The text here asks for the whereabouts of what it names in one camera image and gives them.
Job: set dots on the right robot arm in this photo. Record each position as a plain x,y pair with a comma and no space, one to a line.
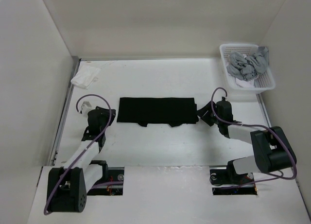
272,152

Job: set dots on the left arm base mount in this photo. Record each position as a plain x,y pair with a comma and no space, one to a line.
111,181

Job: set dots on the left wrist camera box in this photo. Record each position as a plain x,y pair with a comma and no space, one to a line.
86,108

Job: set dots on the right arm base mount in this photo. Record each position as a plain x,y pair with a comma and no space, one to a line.
225,181

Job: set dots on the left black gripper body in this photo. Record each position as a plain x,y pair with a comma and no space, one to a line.
105,115

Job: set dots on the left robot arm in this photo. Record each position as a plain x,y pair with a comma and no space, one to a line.
69,184

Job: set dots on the white garment in basket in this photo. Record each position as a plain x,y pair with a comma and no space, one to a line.
245,84

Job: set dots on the black tank top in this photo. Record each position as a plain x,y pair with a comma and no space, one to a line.
144,111

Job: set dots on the grey tank top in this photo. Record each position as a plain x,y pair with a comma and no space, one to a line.
248,67

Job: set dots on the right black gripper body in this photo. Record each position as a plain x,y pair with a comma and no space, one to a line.
219,122

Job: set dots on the folded white tank top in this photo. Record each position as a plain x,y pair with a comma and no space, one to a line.
85,76

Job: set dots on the white plastic basket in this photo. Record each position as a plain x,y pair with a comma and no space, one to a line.
263,82

